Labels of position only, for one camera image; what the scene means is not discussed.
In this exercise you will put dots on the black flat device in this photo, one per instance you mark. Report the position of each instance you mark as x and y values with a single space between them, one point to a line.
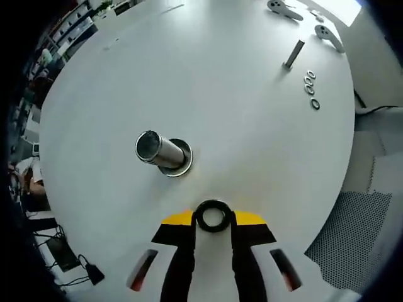
61 253

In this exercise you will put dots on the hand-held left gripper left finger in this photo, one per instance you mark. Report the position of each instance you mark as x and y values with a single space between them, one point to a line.
176 232

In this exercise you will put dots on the white handheld controller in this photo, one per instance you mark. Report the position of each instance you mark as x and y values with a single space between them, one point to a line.
283 9
329 36

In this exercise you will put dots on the grey mesh office chair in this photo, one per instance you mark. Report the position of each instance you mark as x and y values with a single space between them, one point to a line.
349 239

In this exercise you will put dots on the metal threaded stud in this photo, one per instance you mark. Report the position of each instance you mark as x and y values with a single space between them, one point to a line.
167 154
294 53

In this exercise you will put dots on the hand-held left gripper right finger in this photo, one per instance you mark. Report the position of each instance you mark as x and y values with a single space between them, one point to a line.
252 232

